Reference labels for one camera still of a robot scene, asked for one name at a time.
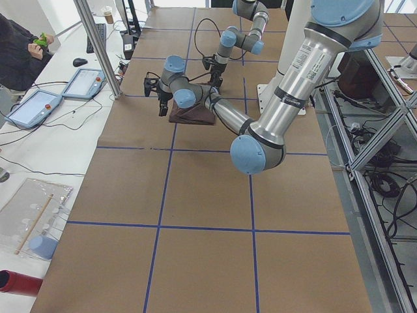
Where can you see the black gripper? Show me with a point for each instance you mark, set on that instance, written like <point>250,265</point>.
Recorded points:
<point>217,70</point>
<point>162,97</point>

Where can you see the dark brown t-shirt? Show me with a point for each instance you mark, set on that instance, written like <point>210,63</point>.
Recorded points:
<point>186,110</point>

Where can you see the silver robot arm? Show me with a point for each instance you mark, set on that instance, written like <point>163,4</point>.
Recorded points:
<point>317,32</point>
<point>254,11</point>

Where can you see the far blue teach pendant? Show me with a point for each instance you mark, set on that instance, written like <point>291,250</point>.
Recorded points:
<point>85,84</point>

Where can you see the blue teach pendant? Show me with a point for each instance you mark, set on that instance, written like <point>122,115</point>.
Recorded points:
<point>35,109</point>
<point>85,84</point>

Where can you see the black computer mouse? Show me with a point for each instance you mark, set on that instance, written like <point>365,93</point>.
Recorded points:
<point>77,62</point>

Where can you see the near blue teach pendant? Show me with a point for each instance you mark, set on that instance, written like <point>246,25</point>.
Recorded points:
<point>35,109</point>

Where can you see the person in black jacket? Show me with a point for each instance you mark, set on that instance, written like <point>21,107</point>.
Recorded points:
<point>22,60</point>

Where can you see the clear plastic bag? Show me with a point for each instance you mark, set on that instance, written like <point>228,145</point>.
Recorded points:
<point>37,208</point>

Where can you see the light blue cup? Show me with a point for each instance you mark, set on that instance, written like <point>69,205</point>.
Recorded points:
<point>43,246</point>

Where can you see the red cylinder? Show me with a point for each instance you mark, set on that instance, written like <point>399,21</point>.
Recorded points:
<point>20,284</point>

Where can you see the aluminium frame post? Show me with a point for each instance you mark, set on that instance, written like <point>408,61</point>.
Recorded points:
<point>99,49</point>

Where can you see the aluminium frame rack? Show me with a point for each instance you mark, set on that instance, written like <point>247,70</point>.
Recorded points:
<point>371,139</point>

